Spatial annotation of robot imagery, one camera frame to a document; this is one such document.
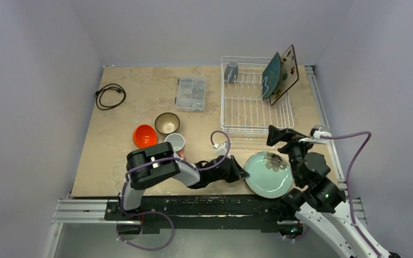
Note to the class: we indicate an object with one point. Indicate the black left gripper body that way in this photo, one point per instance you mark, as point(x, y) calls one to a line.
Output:
point(230, 174)

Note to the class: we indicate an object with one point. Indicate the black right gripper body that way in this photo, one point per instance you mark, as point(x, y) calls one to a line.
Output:
point(289, 139)

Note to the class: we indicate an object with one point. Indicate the light green round plate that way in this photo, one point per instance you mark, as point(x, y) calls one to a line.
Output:
point(270, 175)

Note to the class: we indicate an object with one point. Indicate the teal square plate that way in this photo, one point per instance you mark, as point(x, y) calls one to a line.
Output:
point(271, 76)

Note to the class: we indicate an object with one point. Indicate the square floral plate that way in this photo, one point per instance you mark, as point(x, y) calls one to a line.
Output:
point(288, 75)

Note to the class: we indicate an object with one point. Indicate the grey printed mug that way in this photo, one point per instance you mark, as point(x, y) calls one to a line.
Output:
point(231, 72)

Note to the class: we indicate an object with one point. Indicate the orange bowl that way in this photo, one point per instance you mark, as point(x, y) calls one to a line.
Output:
point(144, 136)

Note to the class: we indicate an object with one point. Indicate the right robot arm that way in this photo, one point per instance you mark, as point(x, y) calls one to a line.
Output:
point(318, 202)

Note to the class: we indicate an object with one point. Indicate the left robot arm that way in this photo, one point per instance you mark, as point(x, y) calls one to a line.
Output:
point(149, 166)

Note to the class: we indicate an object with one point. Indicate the pink flowered mug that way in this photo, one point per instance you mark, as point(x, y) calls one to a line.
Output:
point(177, 142)

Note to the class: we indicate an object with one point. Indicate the brown rimmed beige bowl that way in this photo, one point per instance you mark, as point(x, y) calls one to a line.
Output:
point(167, 123)

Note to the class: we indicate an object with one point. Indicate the clear plastic screw box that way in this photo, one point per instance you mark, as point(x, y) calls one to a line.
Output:
point(191, 93)

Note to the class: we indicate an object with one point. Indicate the black table edge rail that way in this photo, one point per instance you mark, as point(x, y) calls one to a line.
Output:
point(201, 212)

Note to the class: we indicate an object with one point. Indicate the white wire dish rack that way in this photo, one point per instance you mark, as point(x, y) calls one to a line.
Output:
point(243, 111)

